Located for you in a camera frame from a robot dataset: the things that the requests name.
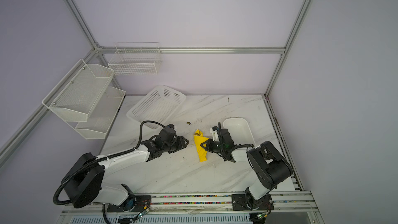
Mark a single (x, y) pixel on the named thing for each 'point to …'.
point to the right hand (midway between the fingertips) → (200, 145)
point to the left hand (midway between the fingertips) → (186, 143)
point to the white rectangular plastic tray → (240, 131)
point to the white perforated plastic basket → (159, 105)
